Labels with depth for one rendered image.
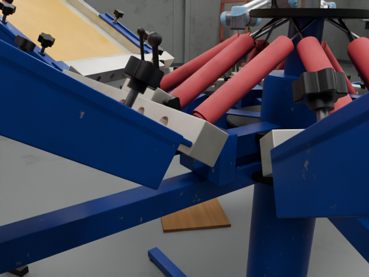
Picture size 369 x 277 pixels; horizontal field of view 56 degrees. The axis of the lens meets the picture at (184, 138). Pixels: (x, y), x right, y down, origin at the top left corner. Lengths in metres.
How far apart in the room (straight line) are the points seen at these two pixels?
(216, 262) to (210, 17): 9.34
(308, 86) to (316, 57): 0.49
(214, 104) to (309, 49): 0.25
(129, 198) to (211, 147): 0.34
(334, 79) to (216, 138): 0.19
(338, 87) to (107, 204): 0.54
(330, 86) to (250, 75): 0.48
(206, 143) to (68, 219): 0.36
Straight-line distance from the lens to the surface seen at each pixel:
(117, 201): 0.75
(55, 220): 0.71
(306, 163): 0.29
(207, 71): 0.86
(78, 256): 2.18
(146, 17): 10.25
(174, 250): 2.15
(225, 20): 1.97
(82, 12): 1.68
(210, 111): 0.71
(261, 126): 0.96
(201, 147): 0.44
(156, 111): 0.52
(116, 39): 1.58
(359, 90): 1.62
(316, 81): 0.31
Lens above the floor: 1.29
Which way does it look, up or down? 19 degrees down
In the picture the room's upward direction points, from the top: 1 degrees clockwise
